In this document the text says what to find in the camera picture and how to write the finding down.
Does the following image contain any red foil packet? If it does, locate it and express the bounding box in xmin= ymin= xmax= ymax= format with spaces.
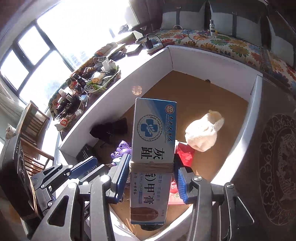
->
xmin=168 ymin=140 xmax=195 ymax=205

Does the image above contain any white cardboard box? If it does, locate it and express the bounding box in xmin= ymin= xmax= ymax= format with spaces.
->
xmin=59 ymin=46 xmax=262 ymax=185

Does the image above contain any white power strip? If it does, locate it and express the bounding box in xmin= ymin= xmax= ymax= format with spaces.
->
xmin=147 ymin=43 xmax=164 ymax=55

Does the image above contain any blue white medicine box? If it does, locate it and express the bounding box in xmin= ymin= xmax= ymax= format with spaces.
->
xmin=129 ymin=98 xmax=177 ymax=225

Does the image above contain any brown sofa with floral cover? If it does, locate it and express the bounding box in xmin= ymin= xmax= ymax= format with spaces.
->
xmin=130 ymin=1 xmax=295 ymax=92

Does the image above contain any wooden chair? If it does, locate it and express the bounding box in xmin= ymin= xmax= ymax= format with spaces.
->
xmin=16 ymin=102 xmax=54 ymax=177

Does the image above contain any black rectangular box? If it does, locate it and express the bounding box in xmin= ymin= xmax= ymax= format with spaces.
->
xmin=76 ymin=144 xmax=101 ymax=162

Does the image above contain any far left grey cushion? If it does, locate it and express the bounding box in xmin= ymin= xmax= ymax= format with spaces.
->
xmin=161 ymin=0 xmax=206 ymax=30

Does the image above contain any grey cushion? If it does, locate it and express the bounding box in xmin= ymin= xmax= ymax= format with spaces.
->
xmin=209 ymin=0 xmax=267 ymax=46
xmin=161 ymin=0 xmax=206 ymax=30
xmin=267 ymin=12 xmax=295 ymax=70

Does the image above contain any white lotion bottle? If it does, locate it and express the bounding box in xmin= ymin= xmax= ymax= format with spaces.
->
xmin=209 ymin=20 xmax=216 ymax=37

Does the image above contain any purple toy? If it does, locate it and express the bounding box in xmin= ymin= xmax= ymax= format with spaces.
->
xmin=109 ymin=140 xmax=132 ymax=167

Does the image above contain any black fuzzy cloth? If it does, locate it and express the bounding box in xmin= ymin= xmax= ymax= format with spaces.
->
xmin=90 ymin=118 xmax=128 ymax=145

